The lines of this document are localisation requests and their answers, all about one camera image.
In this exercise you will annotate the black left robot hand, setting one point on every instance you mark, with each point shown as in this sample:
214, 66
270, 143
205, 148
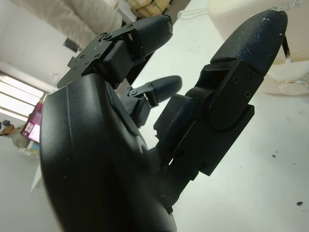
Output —
96, 157

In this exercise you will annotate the seated person in background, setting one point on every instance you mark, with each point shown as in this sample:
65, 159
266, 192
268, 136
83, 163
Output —
12, 135

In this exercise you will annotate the cream two-slot toaster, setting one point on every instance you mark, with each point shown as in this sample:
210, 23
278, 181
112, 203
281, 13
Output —
297, 36

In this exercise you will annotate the magenta box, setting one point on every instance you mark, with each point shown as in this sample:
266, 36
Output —
32, 125

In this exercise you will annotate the bright window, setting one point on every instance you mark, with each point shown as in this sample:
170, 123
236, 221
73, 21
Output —
19, 94

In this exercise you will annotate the beige padded cushion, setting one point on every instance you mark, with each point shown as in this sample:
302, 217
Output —
72, 17

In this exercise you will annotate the stack of cardboard boxes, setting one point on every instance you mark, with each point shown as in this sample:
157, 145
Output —
149, 4

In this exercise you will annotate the black crumb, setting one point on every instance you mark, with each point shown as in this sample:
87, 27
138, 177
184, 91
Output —
299, 203
274, 154

